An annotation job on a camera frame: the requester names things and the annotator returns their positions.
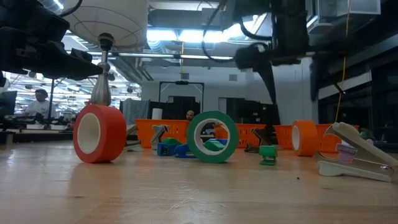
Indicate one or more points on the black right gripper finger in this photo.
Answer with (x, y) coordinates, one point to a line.
(267, 74)

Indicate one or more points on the white paper roll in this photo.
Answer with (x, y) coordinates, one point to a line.
(157, 113)

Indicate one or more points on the black monitor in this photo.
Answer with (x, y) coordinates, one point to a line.
(7, 102)

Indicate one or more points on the long ceiling light fixture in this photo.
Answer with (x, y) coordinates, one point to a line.
(146, 55)

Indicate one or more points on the grey cloth cover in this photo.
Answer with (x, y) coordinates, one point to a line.
(136, 110)

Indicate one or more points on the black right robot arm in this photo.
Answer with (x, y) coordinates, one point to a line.
(289, 31)

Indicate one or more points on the long workbench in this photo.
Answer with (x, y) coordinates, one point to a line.
(37, 137)

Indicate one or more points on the orange plastic basket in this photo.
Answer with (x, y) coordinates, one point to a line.
(283, 137)
(177, 130)
(245, 133)

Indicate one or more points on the black cabinets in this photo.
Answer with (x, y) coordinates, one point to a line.
(248, 109)

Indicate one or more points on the silver lamp white shade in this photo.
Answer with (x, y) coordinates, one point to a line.
(102, 90)

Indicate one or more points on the blue mini stapler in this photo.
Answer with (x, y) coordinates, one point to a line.
(182, 151)
(166, 150)
(221, 141)

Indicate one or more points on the black background rig frame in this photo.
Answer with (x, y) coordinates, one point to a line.
(182, 82)

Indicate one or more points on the white ceiling duct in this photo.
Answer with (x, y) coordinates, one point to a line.
(342, 7)

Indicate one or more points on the red tape roll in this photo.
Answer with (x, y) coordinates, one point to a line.
(109, 133)

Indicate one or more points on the beige staple remover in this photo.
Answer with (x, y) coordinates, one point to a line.
(342, 171)

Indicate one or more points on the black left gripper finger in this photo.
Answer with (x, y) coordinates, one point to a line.
(81, 54)
(68, 68)

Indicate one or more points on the green tape roll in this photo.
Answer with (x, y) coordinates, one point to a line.
(213, 159)

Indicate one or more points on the black pole stand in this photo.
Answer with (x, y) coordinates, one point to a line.
(50, 99)

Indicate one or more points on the grey square wall vent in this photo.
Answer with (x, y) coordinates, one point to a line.
(233, 77)
(185, 76)

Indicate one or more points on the orange tape roll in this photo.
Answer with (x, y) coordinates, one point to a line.
(308, 138)

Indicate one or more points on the person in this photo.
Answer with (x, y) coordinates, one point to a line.
(190, 115)
(40, 107)

